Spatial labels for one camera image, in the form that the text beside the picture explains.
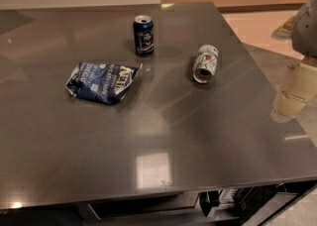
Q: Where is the black drawer under table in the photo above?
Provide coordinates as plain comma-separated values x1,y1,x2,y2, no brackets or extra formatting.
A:
78,191,199,222

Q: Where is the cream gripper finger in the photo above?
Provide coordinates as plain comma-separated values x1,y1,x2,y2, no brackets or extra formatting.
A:
275,56,317,117

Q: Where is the black equipment under table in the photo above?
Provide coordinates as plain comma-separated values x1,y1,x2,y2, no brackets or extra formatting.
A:
199,183,297,226

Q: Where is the blue chip bag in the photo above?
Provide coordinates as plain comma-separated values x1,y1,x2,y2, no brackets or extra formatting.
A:
65,62,143,105

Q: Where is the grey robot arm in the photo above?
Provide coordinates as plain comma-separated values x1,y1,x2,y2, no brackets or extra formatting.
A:
275,0,317,117

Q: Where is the blue pepsi can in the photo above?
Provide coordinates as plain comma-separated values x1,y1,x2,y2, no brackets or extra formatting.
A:
133,15,155,57

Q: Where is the white green 7up can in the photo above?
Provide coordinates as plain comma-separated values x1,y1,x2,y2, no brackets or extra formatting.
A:
193,45,218,84

